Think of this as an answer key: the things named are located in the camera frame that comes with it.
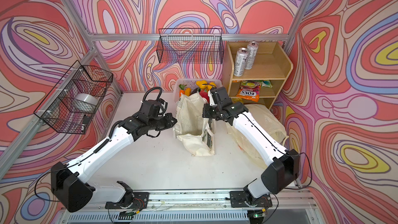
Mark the toy pink dragon fruit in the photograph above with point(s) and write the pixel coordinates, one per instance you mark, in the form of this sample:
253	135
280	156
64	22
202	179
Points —
204	94

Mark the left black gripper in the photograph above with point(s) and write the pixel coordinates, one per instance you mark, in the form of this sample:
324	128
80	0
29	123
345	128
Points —
169	116

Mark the black wire basket left wall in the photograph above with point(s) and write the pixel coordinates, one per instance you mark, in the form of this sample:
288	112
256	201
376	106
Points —
59	114

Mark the leaf print canvas tote bag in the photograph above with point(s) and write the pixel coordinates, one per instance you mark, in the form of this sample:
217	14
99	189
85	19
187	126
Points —
194	131

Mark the black wire basket wall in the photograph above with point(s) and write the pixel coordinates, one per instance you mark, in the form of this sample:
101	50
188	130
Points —
59	114
190	46

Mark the orange Fox's candy bag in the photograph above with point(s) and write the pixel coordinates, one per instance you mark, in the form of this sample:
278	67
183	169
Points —
249	91

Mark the black wire basket back wall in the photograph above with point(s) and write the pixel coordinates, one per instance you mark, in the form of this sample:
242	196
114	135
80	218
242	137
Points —
190	46

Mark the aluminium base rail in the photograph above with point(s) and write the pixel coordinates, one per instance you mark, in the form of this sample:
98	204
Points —
212	206

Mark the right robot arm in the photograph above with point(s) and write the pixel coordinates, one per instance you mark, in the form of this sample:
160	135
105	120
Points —
283	165

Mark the toy yellow pear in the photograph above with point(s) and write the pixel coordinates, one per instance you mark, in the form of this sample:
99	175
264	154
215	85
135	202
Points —
202	84

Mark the wooden shelf unit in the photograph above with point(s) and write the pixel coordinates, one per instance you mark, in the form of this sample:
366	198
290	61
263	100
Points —
271	63

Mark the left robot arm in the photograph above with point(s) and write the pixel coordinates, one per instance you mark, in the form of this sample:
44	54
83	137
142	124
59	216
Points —
70	182

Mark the cream plastic grocery bag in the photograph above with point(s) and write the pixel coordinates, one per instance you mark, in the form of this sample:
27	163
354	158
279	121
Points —
265	118

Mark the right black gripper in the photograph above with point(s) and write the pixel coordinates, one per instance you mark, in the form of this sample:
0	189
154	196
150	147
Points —
206	111

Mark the yellow chips packet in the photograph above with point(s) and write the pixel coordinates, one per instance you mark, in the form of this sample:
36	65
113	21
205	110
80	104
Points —
237	99

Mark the toy yellow corn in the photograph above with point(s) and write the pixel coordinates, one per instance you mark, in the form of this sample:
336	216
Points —
188	91

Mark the green snack packet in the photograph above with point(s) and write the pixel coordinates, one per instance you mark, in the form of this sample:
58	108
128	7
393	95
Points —
264	83

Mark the white perforated plastic basket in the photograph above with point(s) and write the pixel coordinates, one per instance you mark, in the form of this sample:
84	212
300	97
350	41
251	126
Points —
191	83

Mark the toy carrot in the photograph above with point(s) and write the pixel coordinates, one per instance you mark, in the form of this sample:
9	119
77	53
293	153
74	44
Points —
182	89

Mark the white tape roll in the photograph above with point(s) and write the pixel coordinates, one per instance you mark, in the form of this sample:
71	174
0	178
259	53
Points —
85	103

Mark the silver drink can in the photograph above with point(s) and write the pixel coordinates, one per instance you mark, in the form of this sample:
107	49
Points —
240	61
252	48

